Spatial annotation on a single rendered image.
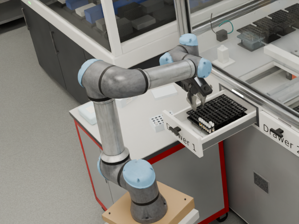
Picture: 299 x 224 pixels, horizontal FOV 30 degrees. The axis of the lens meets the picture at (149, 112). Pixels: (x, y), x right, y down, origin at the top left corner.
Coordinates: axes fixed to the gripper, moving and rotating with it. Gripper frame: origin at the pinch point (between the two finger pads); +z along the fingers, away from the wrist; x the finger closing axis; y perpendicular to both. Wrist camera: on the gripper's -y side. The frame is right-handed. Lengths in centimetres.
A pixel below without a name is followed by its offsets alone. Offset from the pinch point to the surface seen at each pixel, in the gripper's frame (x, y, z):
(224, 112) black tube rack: -12.1, -2.2, 7.6
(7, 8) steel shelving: -24, 395, 83
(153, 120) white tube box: 9.5, 29.1, 18.2
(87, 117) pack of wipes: 34, 55, 18
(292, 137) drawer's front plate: -21.0, -36.6, 7.4
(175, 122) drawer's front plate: 10.8, 4.1, 5.0
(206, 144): 5.7, -11.3, 11.6
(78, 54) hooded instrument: -5, 156, 38
